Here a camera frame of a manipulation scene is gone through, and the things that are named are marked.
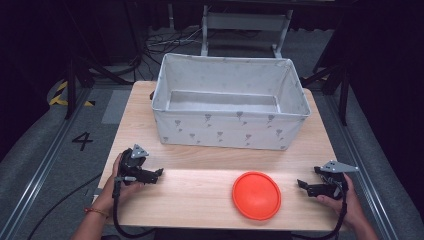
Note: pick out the person's right hand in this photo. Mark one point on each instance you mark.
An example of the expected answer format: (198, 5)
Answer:
(346, 208)

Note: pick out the metal floor rail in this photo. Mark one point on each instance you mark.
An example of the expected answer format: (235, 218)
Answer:
(36, 176)
(363, 173)

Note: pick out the grey metal stand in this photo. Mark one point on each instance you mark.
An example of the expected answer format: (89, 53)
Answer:
(245, 21)

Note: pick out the black metal stand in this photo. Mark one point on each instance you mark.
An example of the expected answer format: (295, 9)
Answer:
(71, 90)
(343, 90)

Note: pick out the orange round plastic disc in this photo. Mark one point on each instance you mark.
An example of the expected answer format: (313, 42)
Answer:
(256, 196)

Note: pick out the yellow and black floor tape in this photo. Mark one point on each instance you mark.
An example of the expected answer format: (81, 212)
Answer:
(60, 95)

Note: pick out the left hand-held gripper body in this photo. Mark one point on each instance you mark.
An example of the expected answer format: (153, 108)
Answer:
(128, 164)

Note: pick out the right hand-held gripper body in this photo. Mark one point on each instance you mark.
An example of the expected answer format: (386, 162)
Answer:
(333, 186)

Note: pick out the white fabric storage box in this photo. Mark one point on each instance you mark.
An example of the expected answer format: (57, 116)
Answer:
(230, 130)

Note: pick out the person's left hand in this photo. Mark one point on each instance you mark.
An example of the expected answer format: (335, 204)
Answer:
(110, 195)

